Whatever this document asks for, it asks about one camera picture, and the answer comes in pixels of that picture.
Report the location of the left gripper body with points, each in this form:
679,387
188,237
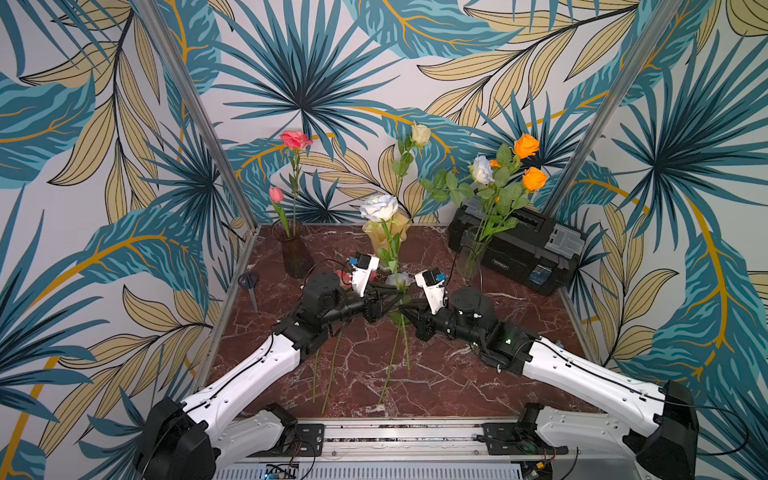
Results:
371,310

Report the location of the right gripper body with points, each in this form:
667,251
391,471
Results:
424,320

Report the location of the white rose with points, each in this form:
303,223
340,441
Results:
401,282
446,185
381,208

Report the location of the cream rose large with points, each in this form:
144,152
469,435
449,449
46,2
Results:
408,147

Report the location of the white rose top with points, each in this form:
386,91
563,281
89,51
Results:
446,185

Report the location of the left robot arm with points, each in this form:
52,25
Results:
202,434

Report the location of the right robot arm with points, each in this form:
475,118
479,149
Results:
654,425

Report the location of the cream yellow fluted vase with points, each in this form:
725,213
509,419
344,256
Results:
387,238

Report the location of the dark purple ribbed vase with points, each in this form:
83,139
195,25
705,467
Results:
297,258

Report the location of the clear glass vase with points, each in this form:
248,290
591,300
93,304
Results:
471,251

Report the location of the black plastic toolbox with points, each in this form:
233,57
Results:
539,253

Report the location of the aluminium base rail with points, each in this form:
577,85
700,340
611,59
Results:
450,439

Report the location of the scissors with blue handle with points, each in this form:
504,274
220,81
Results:
248,281

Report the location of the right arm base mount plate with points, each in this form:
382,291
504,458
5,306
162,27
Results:
507,438

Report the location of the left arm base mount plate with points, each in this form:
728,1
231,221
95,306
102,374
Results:
301,440

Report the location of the left aluminium frame post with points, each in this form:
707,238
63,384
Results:
158,32

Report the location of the aluminium frame post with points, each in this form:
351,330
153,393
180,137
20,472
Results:
637,57
158,32

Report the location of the right aluminium frame post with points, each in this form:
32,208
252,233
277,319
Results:
637,57

